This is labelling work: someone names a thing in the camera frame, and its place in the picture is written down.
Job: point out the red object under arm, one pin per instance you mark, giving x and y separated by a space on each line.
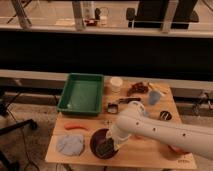
178 150

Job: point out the black round lid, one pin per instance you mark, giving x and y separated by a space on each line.
165 115

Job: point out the green plastic tray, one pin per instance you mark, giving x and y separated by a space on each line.
82 95

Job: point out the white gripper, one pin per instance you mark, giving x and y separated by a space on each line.
119 136

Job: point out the black office chair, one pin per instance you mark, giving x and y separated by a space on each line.
151 13

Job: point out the orange carrot toy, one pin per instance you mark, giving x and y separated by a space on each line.
70 126

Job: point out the blue cloth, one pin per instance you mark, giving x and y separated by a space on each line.
70 145

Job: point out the black chair base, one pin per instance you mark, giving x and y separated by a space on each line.
30 122

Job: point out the dark purple bowl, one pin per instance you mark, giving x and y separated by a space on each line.
101 146

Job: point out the black handled tool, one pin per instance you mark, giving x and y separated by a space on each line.
128 100

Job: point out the light blue cup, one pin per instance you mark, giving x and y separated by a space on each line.
154 97

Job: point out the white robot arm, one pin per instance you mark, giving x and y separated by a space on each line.
190 138

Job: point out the white cup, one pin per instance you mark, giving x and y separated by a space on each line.
116 84

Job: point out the brown toy pile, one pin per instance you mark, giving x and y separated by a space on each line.
137 88

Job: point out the small black square container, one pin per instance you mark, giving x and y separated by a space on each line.
112 108

